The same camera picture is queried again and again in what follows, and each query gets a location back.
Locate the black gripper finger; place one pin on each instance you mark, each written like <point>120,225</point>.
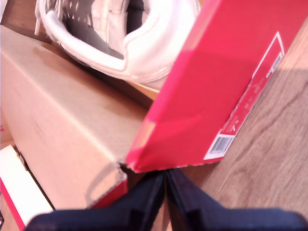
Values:
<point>216,219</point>
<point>108,219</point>

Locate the red Nike shoebox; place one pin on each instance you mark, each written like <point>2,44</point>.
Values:
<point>204,96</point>

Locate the white leather sneaker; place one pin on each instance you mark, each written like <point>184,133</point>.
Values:
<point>149,55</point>

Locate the red shoebox lid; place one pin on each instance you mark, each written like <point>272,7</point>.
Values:
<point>60,144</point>

